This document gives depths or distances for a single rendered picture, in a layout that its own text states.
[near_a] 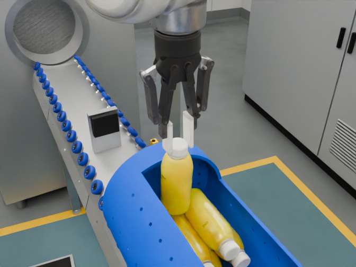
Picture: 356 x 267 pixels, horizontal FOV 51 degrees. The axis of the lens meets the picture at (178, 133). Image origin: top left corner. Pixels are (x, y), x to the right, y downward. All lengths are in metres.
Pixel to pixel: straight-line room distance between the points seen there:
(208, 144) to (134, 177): 2.18
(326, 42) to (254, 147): 0.94
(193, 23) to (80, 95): 1.19
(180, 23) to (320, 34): 2.07
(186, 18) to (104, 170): 0.78
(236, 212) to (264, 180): 1.77
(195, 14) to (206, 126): 2.60
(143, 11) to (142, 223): 0.44
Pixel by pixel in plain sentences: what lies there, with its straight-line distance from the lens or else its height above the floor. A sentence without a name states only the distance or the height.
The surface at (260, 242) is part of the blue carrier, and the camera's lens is 0.85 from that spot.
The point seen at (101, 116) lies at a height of 1.08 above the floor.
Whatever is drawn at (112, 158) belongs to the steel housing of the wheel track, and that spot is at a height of 0.93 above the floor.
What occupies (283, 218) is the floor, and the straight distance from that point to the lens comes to 2.42.
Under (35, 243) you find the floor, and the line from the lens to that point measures 2.35.
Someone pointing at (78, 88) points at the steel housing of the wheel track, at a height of 0.93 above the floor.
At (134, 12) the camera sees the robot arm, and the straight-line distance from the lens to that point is 0.36.
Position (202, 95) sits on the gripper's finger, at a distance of 0.67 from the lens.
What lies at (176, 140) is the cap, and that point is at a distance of 0.72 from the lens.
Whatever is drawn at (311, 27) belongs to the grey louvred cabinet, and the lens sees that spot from 2.65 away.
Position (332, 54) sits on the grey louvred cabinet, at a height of 0.83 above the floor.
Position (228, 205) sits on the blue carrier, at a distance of 0.91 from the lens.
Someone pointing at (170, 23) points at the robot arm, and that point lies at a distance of 0.56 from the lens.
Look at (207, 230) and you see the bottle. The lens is 0.79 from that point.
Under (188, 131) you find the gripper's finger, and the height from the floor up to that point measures 1.32.
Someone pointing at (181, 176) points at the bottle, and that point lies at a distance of 0.73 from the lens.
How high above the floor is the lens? 1.71
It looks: 34 degrees down
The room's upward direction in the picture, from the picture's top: straight up
